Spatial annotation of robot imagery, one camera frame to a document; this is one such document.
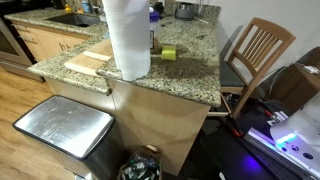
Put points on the white paper towel roll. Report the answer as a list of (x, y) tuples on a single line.
[(130, 40)]

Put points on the wooden counter cabinet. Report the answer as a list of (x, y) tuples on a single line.
[(160, 123)]

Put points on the yellow-green cup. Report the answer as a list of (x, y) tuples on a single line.
[(168, 53)]

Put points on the clear jar with blue lid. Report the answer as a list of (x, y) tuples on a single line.
[(154, 23)]

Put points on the thin white stick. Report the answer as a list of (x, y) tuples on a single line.
[(201, 20)]

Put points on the wooden cutting board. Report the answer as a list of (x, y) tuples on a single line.
[(83, 63)]

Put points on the stainless steel trash can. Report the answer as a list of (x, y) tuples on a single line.
[(63, 123)]

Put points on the wooden chair with grey seat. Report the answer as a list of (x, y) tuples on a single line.
[(263, 50)]

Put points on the blue bottle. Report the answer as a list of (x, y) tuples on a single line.
[(86, 6)]

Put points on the dark kitchen sink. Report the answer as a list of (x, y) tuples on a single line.
[(73, 19)]

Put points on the metal robot mounting platform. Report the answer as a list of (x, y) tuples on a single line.
[(263, 141)]

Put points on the small yellow rubber duck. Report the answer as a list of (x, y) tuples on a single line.
[(68, 9)]

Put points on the wooden sink base cabinet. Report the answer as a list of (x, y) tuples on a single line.
[(43, 43)]

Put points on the brown cardboard box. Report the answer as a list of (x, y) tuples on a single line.
[(293, 88)]

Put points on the white power adapter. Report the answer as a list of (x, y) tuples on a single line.
[(311, 69)]

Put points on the stainless steel oven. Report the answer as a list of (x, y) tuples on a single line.
[(10, 46)]

